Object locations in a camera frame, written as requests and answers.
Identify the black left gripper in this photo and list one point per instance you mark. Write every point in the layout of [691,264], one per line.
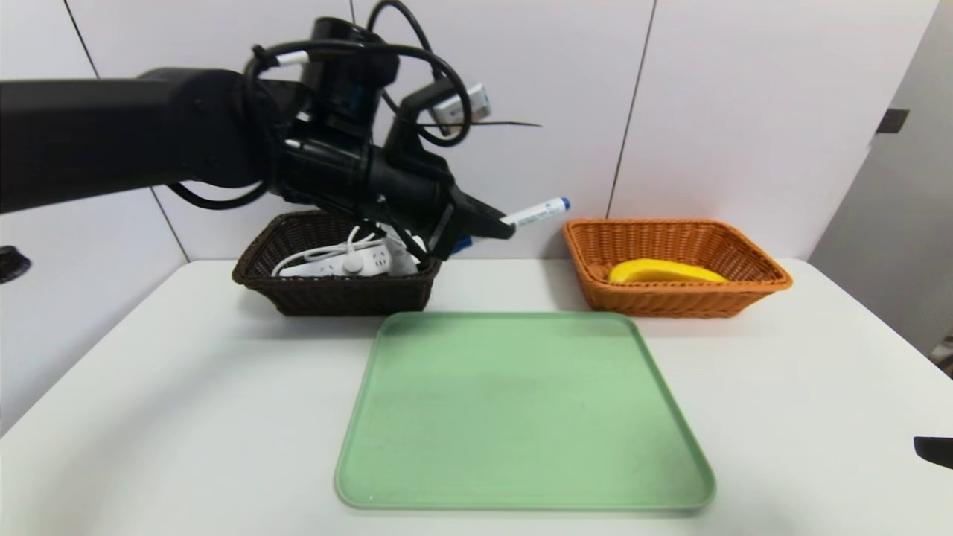
[448,221]

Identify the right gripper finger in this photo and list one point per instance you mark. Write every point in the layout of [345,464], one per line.
[936,450]

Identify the white marker with blue cap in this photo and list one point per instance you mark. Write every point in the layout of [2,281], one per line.
[536,213]

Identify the yellow banana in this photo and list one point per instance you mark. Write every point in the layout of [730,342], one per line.
[663,272]

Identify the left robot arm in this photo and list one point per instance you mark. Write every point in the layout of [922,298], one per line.
[112,134]

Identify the dark brown wicker basket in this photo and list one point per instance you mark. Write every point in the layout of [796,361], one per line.
[335,296]

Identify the orange wicker basket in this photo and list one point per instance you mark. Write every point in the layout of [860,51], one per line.
[670,301]

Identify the light green plastic tray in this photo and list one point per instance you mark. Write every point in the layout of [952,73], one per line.
[521,417]

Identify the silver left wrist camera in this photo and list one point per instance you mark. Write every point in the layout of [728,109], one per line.
[461,104]

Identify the dark wall fixture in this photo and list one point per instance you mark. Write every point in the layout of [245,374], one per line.
[893,120]

